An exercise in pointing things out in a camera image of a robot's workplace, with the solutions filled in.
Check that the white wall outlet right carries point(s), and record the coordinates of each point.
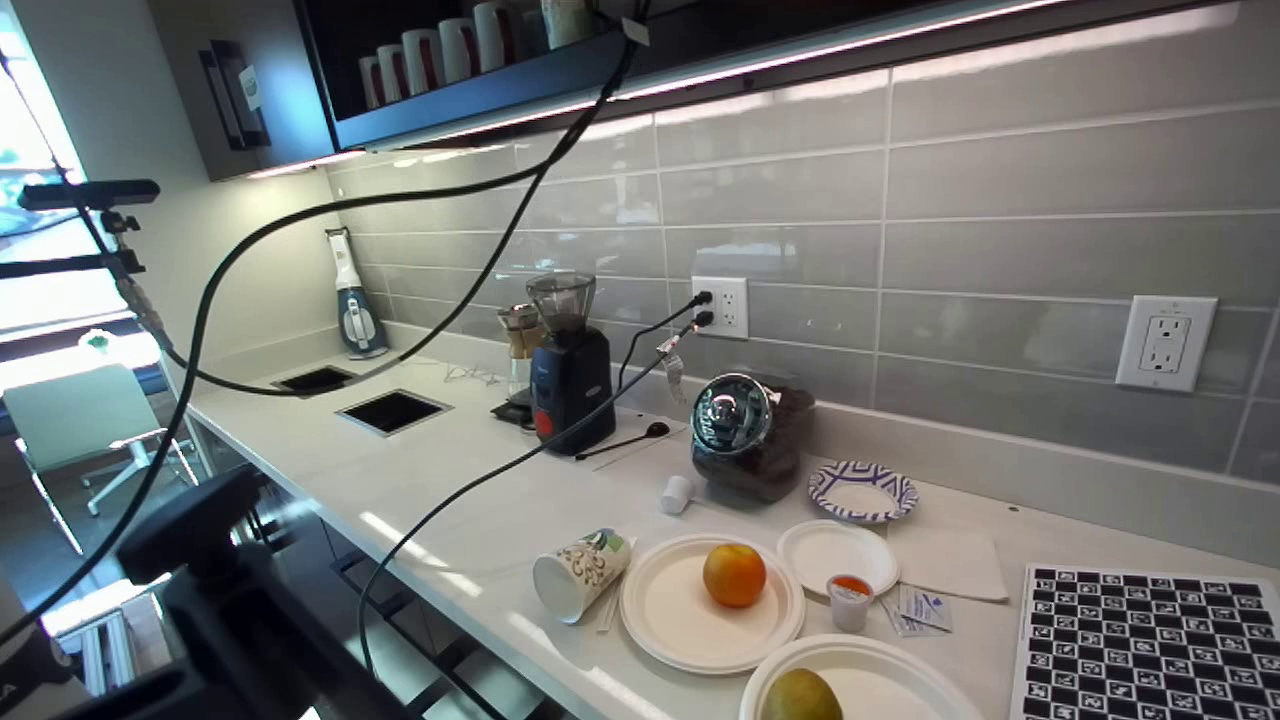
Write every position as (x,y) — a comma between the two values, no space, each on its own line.
(1164,342)

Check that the orange fruit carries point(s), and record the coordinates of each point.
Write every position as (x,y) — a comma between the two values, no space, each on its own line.
(735,573)

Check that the small white bottle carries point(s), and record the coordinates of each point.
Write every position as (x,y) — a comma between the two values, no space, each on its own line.
(678,499)

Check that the yellow-green fruit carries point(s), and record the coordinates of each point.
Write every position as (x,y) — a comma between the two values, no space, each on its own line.
(801,692)

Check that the blue patterned paper bowl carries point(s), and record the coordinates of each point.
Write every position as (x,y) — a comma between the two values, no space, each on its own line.
(863,495)

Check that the small sauce cup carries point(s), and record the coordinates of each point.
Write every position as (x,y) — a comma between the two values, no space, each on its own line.
(848,600)

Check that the large white paper plate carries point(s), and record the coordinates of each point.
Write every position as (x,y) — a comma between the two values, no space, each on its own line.
(668,614)

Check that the white office chair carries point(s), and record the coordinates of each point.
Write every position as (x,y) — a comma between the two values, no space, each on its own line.
(78,417)

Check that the white bowl front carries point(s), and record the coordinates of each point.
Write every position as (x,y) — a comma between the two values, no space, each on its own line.
(871,677)

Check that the black camera on stand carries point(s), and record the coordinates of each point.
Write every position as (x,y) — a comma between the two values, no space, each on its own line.
(249,647)

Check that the black tripod camera left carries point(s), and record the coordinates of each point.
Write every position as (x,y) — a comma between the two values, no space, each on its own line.
(102,213)

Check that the white napkin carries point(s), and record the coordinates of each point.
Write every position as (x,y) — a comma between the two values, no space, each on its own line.
(955,560)

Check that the black white checkerboard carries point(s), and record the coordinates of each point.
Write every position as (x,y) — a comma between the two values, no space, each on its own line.
(1132,647)

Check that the sauce packet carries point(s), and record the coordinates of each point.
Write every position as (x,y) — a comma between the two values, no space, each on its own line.
(926,608)

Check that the white wall outlet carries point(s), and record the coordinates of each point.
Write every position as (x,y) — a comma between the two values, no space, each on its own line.
(1164,342)
(724,301)

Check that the white wall outlet left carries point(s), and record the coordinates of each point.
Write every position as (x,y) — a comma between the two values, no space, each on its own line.
(724,301)

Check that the small white paper plate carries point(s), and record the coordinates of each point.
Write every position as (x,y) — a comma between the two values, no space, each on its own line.
(822,549)

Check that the dark wall shelf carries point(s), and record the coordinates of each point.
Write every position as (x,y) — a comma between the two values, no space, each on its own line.
(296,83)

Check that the black coffee grinder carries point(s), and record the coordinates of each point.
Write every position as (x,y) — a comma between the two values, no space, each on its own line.
(571,367)

